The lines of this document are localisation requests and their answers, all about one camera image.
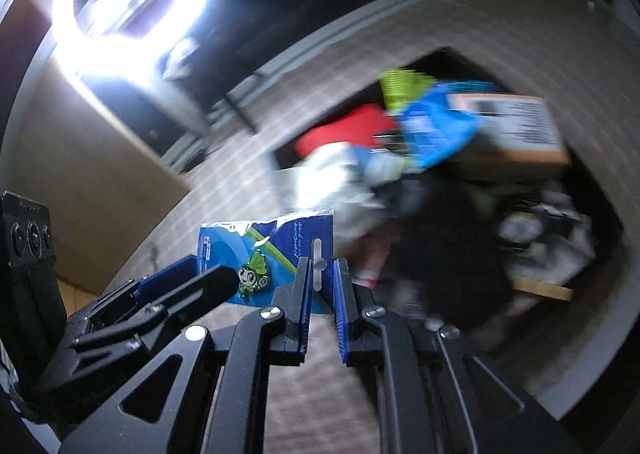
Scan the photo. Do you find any black container box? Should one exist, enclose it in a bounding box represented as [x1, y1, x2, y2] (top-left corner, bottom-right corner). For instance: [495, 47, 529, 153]
[272, 47, 626, 350]

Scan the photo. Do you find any beige wooden board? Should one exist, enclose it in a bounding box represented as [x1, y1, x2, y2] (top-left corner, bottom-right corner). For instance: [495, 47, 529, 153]
[0, 59, 193, 295]

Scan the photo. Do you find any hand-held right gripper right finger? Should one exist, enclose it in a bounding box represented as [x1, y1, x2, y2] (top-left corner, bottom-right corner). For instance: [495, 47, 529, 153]
[334, 258, 586, 454]

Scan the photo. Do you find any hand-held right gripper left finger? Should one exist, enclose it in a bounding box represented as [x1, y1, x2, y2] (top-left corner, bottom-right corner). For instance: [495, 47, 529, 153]
[60, 258, 313, 454]

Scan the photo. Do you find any lime green ribbed item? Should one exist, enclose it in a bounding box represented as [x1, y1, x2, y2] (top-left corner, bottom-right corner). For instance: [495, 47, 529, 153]
[378, 67, 436, 112]

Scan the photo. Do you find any black metal stand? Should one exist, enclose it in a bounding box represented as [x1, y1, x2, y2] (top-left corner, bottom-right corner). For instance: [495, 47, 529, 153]
[225, 69, 281, 132]

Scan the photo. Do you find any brown cardboard box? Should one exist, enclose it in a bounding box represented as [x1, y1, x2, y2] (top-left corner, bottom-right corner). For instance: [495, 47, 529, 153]
[445, 92, 571, 167]

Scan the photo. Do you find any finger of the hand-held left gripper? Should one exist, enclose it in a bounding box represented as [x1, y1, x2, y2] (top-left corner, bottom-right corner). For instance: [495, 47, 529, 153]
[90, 254, 201, 320]
[35, 264, 240, 395]

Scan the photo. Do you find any blue cartoon card packet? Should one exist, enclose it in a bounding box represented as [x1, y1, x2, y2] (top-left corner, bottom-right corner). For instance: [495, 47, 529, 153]
[197, 211, 341, 317]

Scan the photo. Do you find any blue plastic packet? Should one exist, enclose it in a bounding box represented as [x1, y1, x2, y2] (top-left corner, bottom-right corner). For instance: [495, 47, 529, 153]
[397, 82, 496, 170]

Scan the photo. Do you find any white plastic bag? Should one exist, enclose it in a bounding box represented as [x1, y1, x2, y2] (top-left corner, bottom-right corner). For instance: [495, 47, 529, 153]
[290, 144, 386, 235]

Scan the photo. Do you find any white ring light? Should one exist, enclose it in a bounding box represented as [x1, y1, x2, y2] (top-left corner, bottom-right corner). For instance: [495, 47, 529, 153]
[52, 0, 211, 80]

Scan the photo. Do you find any small wooden block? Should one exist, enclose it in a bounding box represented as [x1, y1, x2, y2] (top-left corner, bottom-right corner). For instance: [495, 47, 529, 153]
[512, 277, 573, 302]

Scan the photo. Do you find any black plastic pouch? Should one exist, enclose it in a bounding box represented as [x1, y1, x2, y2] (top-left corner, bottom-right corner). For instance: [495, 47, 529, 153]
[385, 174, 516, 335]

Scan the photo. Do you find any red packet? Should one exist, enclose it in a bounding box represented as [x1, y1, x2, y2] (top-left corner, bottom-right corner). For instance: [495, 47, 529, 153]
[294, 104, 398, 160]

